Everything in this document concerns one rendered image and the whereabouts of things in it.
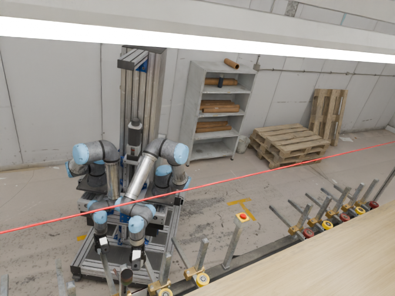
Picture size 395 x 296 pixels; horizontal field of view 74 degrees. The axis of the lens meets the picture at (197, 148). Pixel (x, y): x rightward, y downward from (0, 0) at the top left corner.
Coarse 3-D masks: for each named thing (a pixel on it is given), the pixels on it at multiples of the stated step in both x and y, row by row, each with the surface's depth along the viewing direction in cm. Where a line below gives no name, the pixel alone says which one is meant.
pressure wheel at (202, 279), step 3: (201, 273) 164; (204, 273) 164; (198, 276) 162; (201, 276) 163; (204, 276) 163; (207, 276) 163; (198, 279) 160; (201, 279) 161; (204, 279) 161; (207, 279) 161; (198, 282) 159; (201, 282) 159; (204, 282) 159; (207, 282) 159; (198, 285) 160; (201, 285) 159; (204, 285) 158
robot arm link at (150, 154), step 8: (152, 144) 152; (144, 152) 152; (152, 152) 151; (144, 160) 151; (152, 160) 152; (144, 168) 149; (136, 176) 148; (144, 176) 149; (136, 184) 146; (128, 192) 145; (136, 192) 146; (120, 200) 144; (128, 200) 143; (120, 208) 142; (128, 208) 141
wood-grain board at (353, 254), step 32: (352, 224) 229; (384, 224) 236; (288, 256) 188; (320, 256) 192; (352, 256) 198; (384, 256) 203; (224, 288) 159; (256, 288) 162; (288, 288) 166; (320, 288) 170; (352, 288) 174; (384, 288) 178
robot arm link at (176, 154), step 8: (160, 144) 151; (168, 144) 151; (176, 144) 151; (184, 144) 153; (160, 152) 151; (168, 152) 150; (176, 152) 149; (184, 152) 151; (168, 160) 155; (176, 160) 150; (184, 160) 154; (176, 168) 163; (184, 168) 171; (176, 176) 174; (184, 176) 178; (176, 184) 182; (184, 184) 184
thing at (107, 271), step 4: (100, 256) 170; (104, 256) 168; (104, 260) 165; (104, 264) 163; (108, 264) 164; (104, 268) 161; (108, 268) 161; (108, 272) 159; (108, 276) 157; (108, 280) 155; (112, 280) 156; (108, 284) 154; (112, 284) 153; (112, 288) 151; (112, 292) 150; (116, 292) 150
